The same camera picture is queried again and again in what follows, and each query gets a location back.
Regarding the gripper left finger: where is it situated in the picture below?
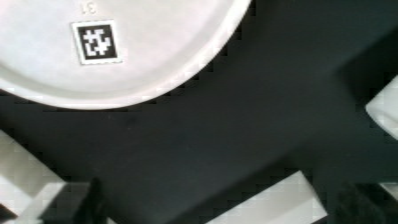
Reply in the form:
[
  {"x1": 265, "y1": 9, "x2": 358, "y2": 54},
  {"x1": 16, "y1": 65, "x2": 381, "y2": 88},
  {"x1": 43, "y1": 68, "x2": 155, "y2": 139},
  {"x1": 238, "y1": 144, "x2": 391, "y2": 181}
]
[{"x1": 39, "y1": 179, "x2": 109, "y2": 224}]

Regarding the white left fence piece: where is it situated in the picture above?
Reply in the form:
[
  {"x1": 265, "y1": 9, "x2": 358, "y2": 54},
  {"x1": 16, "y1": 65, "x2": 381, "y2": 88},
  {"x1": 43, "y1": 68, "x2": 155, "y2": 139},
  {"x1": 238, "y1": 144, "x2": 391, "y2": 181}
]
[{"x1": 0, "y1": 130, "x2": 66, "y2": 224}]

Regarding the white cylindrical table leg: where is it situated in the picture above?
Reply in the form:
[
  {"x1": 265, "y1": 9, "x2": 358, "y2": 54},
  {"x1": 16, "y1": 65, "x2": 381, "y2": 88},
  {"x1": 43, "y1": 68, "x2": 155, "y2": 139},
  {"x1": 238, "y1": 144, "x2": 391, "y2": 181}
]
[{"x1": 366, "y1": 75, "x2": 398, "y2": 140}]

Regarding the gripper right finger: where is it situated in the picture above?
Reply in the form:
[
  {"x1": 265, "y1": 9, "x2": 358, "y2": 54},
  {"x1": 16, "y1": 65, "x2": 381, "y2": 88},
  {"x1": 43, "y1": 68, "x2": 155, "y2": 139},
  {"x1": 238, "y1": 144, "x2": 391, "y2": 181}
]
[{"x1": 315, "y1": 182, "x2": 398, "y2": 224}]

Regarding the white front fence rail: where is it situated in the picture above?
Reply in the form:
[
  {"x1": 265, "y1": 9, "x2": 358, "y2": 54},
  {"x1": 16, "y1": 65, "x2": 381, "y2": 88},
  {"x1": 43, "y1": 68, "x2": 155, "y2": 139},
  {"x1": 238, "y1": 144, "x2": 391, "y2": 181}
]
[{"x1": 206, "y1": 171, "x2": 329, "y2": 224}]

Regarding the white round table top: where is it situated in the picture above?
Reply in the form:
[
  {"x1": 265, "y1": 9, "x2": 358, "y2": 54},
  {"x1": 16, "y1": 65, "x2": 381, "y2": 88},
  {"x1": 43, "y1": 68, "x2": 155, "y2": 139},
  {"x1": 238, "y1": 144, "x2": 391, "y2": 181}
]
[{"x1": 0, "y1": 0, "x2": 253, "y2": 110}]

